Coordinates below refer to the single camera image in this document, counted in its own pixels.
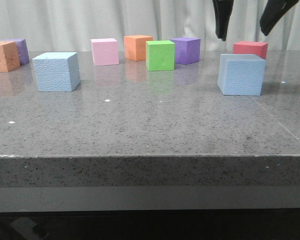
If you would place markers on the purple foam cube centre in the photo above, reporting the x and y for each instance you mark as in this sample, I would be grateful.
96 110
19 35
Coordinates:
187 50

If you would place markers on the purple foam cube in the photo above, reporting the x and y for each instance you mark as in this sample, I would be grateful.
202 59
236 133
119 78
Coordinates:
22 50
187 50

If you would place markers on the purple foam cube left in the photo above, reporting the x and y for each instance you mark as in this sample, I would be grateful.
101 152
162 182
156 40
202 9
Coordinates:
22 50

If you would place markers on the white pleated curtain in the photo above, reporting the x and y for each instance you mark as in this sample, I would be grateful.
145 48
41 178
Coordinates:
69 25

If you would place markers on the light blue foam cube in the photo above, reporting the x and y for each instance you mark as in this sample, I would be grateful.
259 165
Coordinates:
57 71
241 74

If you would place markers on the pink foam cube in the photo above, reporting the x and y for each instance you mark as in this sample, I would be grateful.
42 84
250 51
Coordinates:
104 51

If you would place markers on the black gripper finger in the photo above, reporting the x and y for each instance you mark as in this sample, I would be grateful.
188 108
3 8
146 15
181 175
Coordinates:
273 12
222 11

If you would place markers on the green foam cube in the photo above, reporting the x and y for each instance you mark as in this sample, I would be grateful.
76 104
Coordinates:
160 55

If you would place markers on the orange foam cube left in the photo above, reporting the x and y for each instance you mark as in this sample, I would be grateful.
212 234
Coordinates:
9 57

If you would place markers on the orange foam cube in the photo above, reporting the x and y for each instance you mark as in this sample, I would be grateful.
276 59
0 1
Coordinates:
9 57
135 47

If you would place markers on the red foam cube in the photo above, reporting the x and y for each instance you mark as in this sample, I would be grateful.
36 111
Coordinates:
251 47

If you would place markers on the orange foam cube centre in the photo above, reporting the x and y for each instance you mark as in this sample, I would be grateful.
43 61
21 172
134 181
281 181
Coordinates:
135 47

